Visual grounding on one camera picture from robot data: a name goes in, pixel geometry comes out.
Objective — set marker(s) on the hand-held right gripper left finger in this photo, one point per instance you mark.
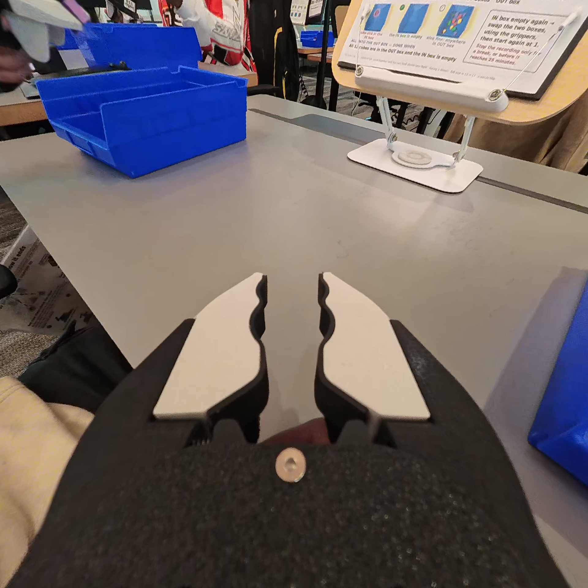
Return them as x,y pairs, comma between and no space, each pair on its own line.
216,363

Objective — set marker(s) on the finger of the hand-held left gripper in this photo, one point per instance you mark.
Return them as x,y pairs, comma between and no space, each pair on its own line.
32,39
41,11

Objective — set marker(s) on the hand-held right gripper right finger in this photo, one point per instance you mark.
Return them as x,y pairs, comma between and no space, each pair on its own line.
367,363

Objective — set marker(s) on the purple wooden cube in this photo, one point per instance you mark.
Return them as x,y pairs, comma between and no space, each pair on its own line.
77,10

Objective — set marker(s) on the blue plastic bin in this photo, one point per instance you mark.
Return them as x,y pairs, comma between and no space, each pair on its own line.
151,138
317,39
565,404
138,46

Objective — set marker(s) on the person's left hand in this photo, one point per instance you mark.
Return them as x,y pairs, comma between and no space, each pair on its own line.
13,69

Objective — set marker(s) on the person's black pants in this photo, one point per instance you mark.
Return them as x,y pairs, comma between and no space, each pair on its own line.
78,367

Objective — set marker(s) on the newspaper sheet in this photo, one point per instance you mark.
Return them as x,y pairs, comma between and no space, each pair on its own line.
41,285

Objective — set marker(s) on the white and wooden book stand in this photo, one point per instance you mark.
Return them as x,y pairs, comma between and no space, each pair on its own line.
436,172

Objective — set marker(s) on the black garment with yellow trim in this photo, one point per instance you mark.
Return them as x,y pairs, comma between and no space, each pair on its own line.
266,46

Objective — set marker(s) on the printed instruction sheet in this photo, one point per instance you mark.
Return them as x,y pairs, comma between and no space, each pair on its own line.
505,36

